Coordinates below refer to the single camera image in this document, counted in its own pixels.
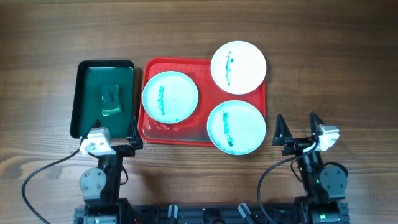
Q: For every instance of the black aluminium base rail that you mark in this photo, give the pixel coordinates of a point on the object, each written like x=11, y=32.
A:
x=277, y=212

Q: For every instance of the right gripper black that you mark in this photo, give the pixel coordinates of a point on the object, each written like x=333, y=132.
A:
x=296, y=144

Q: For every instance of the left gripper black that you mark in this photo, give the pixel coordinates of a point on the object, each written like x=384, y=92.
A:
x=134, y=142

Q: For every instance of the red plastic tray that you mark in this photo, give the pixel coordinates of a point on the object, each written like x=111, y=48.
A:
x=191, y=131

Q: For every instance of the white plate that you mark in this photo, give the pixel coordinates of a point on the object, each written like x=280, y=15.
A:
x=238, y=67

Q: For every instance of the black rectangular tray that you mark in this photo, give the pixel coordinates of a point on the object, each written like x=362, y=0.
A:
x=92, y=75

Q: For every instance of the light blue plate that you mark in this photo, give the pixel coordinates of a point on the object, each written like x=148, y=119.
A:
x=170, y=97
x=236, y=127

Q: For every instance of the green yellow sponge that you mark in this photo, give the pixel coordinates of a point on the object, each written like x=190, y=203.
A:
x=110, y=100

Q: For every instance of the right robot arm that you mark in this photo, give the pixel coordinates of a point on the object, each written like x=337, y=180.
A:
x=324, y=182

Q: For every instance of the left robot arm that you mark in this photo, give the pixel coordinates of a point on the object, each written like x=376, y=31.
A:
x=101, y=185

